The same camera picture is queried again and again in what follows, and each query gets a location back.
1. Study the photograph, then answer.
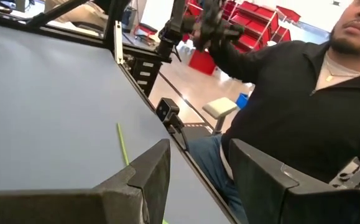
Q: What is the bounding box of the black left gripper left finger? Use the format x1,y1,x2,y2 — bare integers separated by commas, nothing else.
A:
0,139,171,224

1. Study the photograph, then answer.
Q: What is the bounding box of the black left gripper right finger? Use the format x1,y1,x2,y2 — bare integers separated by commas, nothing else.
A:
228,138,360,224

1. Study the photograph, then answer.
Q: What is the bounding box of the person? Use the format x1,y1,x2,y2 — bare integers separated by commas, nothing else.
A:
187,0,360,224

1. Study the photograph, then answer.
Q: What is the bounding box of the blue plastic bin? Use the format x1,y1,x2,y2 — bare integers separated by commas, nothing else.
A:
235,92,249,110

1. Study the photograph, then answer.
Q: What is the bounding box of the black drawer unit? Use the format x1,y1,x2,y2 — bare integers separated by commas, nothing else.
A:
132,57,164,98

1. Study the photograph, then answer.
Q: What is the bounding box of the red plastic bin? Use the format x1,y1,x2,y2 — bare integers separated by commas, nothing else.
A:
188,49,218,76

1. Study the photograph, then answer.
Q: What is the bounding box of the red shelving cart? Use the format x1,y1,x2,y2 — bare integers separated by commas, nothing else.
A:
184,0,302,54

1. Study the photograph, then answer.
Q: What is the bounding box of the small black table camera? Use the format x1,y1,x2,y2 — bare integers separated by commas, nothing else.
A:
155,97,190,153

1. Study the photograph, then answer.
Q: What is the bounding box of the white corner bracket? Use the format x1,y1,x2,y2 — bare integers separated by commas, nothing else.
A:
114,20,124,65

